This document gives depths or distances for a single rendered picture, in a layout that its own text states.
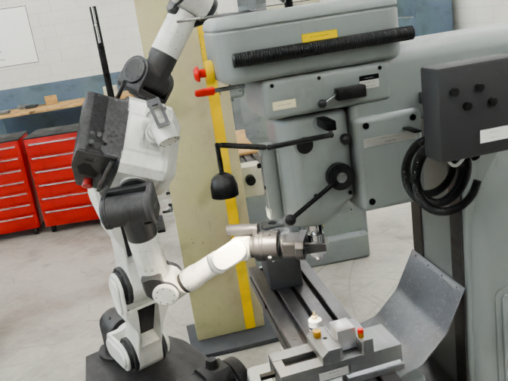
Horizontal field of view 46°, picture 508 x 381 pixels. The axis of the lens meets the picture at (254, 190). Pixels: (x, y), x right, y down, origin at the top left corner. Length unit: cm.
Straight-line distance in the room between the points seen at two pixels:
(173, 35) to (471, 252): 108
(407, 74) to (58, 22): 926
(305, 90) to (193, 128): 188
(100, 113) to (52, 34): 882
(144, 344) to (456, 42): 153
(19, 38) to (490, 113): 966
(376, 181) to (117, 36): 915
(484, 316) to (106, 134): 119
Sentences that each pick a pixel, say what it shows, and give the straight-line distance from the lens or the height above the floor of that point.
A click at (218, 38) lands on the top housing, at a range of 146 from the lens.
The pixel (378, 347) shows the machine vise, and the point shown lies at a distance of 171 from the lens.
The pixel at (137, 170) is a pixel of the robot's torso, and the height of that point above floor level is 150.
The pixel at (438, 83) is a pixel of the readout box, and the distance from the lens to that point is 135.
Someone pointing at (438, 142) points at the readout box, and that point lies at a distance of 138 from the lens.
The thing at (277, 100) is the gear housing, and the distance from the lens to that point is 148.
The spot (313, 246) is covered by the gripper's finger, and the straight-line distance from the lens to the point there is 170.
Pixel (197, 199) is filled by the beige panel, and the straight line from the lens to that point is 341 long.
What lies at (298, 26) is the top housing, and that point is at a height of 184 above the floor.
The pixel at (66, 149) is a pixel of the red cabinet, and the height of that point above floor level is 84.
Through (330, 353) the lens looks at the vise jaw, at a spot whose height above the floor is 101.
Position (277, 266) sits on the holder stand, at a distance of 217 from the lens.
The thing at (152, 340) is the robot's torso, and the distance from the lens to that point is 239.
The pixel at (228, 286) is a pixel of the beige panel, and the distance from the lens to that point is 363.
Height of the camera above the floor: 190
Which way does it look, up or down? 17 degrees down
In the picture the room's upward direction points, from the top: 8 degrees counter-clockwise
